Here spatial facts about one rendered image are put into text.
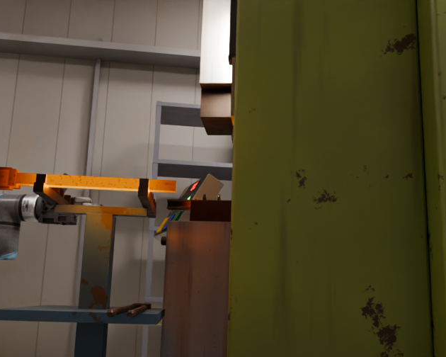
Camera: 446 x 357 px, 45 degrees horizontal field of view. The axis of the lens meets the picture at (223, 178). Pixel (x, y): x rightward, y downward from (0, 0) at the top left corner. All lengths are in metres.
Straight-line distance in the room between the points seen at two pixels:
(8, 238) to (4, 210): 0.09
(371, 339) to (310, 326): 0.13
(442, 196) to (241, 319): 0.50
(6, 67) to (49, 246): 1.65
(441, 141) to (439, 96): 0.10
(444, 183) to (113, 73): 4.22
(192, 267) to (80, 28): 4.07
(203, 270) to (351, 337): 0.47
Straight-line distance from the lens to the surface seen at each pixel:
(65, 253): 4.79
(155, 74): 5.13
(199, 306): 1.50
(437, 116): 1.24
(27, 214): 1.87
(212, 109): 1.75
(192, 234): 1.51
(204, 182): 2.19
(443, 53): 1.29
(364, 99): 1.32
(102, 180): 1.15
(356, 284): 1.24
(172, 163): 4.07
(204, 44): 1.78
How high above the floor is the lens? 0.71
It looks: 12 degrees up
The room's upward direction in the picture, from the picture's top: 2 degrees clockwise
